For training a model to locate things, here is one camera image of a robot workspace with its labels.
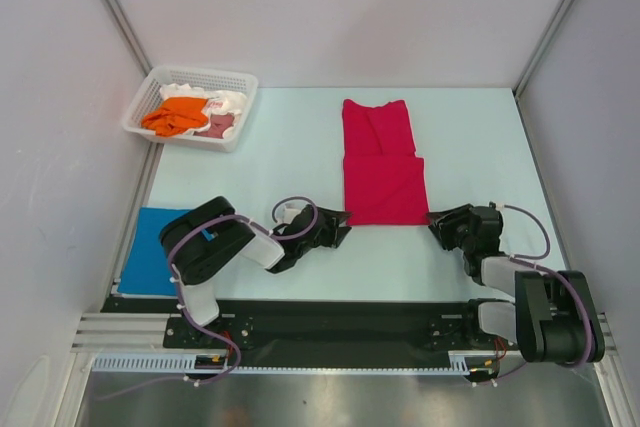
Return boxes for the white slotted cable duct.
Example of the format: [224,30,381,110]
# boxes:
[92,351,498,376]

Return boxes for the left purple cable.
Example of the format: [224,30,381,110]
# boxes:
[94,195,320,401]

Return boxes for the aluminium frame post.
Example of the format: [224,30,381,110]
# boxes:
[512,0,577,102]
[100,0,153,76]

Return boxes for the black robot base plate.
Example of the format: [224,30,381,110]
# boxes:
[101,297,519,370]

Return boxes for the white t shirt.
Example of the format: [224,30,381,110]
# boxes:
[159,83,247,139]

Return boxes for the white plastic basket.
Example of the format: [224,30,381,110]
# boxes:
[122,66,258,153]

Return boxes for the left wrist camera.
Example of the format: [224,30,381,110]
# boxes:
[276,203,302,224]

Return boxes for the left aluminium frame post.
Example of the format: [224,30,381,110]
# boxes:
[100,0,153,76]

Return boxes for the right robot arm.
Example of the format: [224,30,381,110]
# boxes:
[426,202,606,368]

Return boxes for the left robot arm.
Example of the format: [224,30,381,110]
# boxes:
[159,196,353,347]

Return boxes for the red t shirt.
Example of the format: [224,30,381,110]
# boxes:
[342,99,429,227]

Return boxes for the maroon t shirt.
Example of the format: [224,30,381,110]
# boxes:
[205,113,235,139]

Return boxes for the right aluminium frame post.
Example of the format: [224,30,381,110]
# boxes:
[512,0,577,102]

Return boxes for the folded blue t shirt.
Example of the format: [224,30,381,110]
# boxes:
[116,207,188,298]

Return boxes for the orange t shirt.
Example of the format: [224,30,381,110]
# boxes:
[140,97,209,137]

